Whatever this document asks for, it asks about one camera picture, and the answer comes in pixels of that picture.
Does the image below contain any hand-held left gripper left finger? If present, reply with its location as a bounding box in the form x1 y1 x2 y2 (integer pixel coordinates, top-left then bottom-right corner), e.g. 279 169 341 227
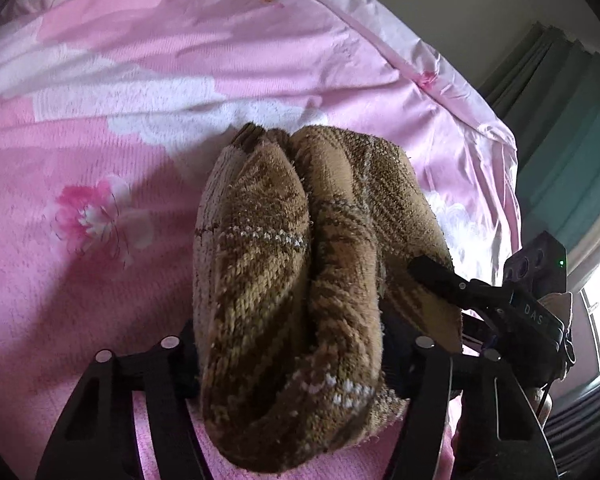
35 319 212 480

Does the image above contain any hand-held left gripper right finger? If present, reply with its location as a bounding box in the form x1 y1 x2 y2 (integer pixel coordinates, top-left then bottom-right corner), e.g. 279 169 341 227
380 310 551 480

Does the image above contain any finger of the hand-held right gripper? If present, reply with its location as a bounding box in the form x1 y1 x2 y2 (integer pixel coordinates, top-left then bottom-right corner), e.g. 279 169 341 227
407 255 487 311

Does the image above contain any brown plaid knit sweater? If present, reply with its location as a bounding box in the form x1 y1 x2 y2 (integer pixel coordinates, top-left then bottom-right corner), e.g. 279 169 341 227
192 122 465 476

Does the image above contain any person's right hand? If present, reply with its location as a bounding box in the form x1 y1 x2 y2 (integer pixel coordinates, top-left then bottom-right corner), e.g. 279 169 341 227
540 291 577 381

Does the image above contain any green curtain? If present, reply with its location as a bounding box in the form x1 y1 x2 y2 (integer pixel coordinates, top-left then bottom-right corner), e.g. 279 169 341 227
479 20 600 263

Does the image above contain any pink floral bed sheet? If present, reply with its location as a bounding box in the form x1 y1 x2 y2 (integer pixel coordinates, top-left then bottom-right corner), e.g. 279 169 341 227
0 0 526 480

